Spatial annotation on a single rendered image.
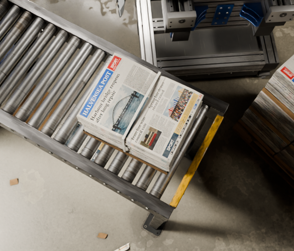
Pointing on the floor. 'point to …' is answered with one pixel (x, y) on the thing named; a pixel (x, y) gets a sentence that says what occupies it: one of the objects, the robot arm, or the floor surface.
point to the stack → (286, 120)
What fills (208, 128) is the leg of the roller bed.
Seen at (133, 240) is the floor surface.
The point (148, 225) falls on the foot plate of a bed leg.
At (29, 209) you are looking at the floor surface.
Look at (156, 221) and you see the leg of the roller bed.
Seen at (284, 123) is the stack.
